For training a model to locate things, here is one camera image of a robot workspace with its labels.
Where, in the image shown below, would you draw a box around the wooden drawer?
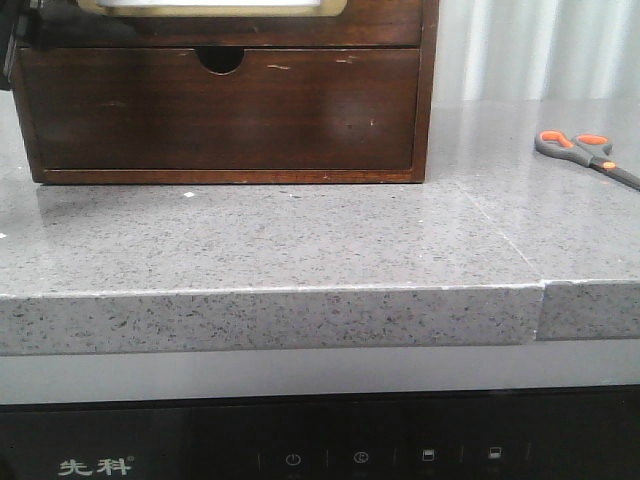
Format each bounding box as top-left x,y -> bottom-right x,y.
19,48 -> 419,169
74,0 -> 424,50

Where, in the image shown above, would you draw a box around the black appliance control panel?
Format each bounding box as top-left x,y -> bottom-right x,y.
1,386 -> 639,479

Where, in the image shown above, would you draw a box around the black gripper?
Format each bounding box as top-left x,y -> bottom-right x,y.
1,1 -> 135,91

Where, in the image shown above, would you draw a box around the dark wooden drawer cabinet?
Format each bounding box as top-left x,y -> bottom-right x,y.
8,1 -> 439,184

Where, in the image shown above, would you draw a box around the grey orange scissors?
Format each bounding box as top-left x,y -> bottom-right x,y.
534,130 -> 639,190

